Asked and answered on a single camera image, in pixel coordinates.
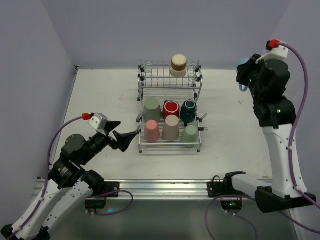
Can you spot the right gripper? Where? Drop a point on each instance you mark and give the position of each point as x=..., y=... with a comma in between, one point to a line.
x=244, y=72

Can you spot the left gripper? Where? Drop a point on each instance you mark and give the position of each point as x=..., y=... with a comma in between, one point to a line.
x=110, y=138

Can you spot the light blue mug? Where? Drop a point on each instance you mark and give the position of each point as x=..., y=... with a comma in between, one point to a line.
x=240, y=69

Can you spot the pink tumbler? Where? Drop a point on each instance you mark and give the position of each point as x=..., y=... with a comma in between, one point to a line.
x=151, y=131

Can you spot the beige tumbler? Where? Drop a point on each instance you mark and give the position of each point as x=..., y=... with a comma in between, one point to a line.
x=171, y=129

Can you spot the cream and brown cup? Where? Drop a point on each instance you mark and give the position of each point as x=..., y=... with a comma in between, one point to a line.
x=178, y=67

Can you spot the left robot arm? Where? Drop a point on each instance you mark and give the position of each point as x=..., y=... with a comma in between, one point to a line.
x=67, y=184

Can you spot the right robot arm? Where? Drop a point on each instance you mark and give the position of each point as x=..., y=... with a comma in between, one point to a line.
x=266, y=80

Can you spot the sage green mug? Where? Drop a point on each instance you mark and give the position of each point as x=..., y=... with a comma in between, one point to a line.
x=152, y=110

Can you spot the red mug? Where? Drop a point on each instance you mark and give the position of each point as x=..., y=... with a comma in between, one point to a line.
x=170, y=107

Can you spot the light green tumbler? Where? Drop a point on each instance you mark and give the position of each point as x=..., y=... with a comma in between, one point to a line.
x=189, y=134

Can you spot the dark green mug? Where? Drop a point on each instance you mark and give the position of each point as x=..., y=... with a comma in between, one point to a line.
x=188, y=112

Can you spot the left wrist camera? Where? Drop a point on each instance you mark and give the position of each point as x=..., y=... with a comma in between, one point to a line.
x=98, y=122

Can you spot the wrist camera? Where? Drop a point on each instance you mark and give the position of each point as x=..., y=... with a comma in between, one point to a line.
x=274, y=51
x=98, y=122

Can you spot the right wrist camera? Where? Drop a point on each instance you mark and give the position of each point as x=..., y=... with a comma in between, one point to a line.
x=274, y=51

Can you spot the silver wire dish rack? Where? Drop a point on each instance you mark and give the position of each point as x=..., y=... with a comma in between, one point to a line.
x=155, y=80

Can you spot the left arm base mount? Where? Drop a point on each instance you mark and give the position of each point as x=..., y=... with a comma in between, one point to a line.
x=97, y=202

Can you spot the aluminium mounting rail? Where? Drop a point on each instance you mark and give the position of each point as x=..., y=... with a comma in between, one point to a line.
x=156, y=189

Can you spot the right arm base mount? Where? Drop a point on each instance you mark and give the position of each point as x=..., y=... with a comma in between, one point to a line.
x=218, y=187

